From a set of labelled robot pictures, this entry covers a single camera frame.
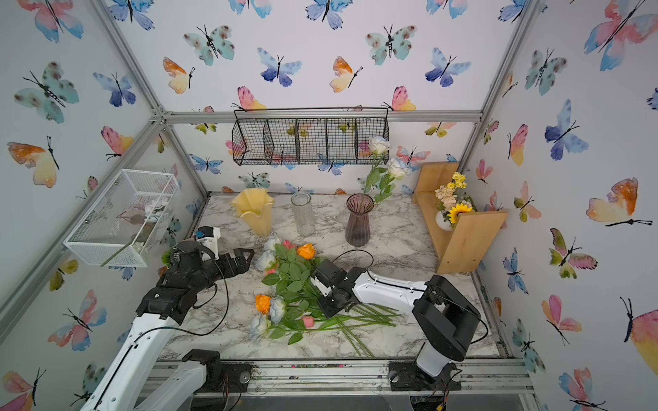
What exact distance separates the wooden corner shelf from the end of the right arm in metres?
0.38

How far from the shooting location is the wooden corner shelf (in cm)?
80

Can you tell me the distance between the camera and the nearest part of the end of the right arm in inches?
24.5

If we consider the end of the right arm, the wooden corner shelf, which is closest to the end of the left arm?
the end of the right arm
